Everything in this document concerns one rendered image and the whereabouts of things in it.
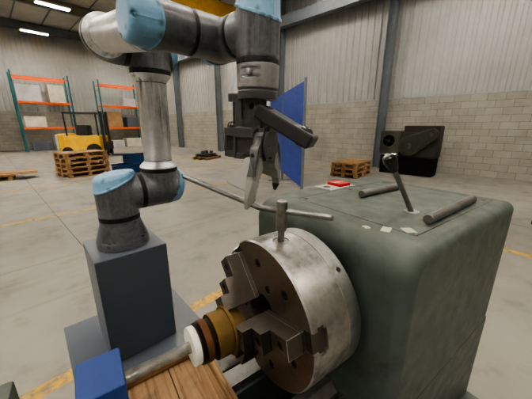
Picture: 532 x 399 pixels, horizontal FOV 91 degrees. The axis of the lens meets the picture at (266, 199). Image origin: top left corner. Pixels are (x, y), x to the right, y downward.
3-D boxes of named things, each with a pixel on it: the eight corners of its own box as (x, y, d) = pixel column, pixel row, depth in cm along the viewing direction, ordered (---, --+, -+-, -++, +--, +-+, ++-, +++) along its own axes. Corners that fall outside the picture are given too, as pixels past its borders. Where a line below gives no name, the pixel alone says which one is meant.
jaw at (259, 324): (280, 300, 54) (322, 322, 45) (283, 323, 55) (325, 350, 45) (233, 322, 48) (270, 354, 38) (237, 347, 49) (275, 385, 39)
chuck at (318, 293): (256, 313, 77) (256, 214, 68) (340, 404, 53) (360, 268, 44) (229, 325, 72) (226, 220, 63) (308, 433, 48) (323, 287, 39)
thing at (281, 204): (286, 252, 55) (289, 199, 52) (283, 256, 53) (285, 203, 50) (277, 250, 56) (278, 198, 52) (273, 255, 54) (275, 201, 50)
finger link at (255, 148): (251, 184, 48) (262, 142, 50) (260, 185, 47) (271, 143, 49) (241, 172, 43) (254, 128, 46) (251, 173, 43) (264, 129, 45)
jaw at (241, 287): (263, 295, 60) (244, 248, 64) (272, 290, 56) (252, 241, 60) (218, 315, 54) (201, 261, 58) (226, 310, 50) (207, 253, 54)
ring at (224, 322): (229, 291, 55) (185, 308, 50) (252, 316, 48) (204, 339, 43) (230, 328, 58) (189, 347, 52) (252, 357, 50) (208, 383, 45)
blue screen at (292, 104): (259, 169, 931) (259, 99, 868) (281, 169, 942) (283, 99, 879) (283, 200, 538) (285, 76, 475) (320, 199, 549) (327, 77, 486)
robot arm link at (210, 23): (173, 15, 49) (204, -3, 41) (223, 29, 56) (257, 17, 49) (176, 61, 51) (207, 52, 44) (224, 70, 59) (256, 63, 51)
